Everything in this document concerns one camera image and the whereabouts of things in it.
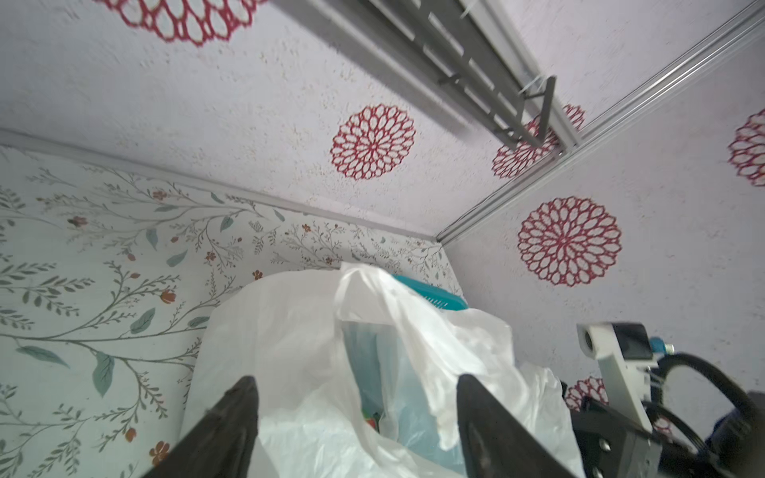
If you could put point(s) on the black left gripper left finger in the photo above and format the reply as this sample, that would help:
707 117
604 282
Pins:
221 444

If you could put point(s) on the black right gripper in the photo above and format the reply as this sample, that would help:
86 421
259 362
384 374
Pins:
611 446

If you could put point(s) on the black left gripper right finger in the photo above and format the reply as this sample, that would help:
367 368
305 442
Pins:
493 442

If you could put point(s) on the red dragon fruit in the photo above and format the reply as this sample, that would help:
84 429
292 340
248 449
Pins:
373 421

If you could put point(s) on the white plastic bag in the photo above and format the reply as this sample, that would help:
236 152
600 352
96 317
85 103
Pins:
327 348

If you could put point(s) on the teal plastic basket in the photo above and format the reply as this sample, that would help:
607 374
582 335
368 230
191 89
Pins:
440 298

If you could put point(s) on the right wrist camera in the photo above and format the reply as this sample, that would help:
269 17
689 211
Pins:
627 359

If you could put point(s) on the grey wall shelf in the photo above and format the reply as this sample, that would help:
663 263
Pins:
447 47

